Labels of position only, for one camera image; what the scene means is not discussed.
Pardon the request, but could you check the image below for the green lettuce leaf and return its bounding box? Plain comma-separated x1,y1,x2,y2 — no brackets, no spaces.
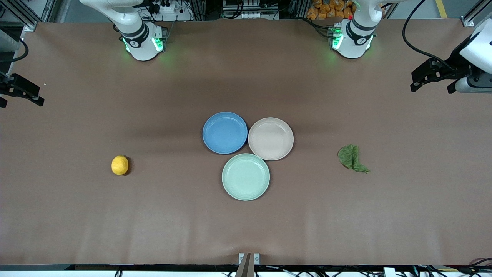
337,144,370,174

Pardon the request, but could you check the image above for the yellow lemon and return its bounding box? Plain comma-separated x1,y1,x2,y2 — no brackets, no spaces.
111,155,129,176

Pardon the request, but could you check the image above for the bag of orange items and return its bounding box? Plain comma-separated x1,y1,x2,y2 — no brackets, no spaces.
306,0,356,20

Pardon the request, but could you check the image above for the beige plate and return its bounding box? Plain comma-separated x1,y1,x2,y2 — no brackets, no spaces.
248,117,294,161

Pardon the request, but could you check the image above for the white power strip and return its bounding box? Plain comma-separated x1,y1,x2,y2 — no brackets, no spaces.
148,0,193,22

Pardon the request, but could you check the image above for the black electronics rack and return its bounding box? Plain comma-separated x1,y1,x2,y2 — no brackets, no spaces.
222,0,279,20

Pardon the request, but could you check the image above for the blue plate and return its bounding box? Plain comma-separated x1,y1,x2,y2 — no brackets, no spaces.
202,112,248,155

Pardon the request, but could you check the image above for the mint green plate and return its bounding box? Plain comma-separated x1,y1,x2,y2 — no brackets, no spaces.
221,153,271,201

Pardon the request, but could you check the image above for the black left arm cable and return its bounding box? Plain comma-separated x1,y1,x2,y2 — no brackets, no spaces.
402,0,456,73

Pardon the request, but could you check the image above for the aluminium frame post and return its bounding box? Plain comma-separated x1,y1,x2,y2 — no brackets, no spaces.
0,0,50,32
461,0,492,27

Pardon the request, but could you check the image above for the black base cable bundle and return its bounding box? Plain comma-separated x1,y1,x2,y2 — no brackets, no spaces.
304,17,336,39

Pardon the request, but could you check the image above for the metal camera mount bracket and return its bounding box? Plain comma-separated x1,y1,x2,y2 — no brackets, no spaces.
238,253,261,277

